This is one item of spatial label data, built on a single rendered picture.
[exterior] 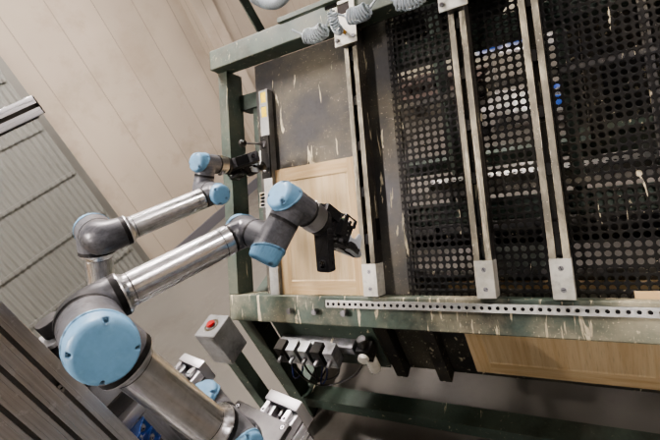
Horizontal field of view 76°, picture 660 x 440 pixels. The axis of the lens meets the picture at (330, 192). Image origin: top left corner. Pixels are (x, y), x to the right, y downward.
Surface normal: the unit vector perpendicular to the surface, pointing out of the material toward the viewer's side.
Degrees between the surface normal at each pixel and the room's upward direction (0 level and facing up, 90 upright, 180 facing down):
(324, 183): 53
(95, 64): 90
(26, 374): 90
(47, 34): 90
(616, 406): 0
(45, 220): 90
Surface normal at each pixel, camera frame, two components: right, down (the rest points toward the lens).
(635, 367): -0.37, 0.56
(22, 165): 0.77, -0.01
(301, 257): -0.52, -0.04
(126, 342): 0.54, 0.05
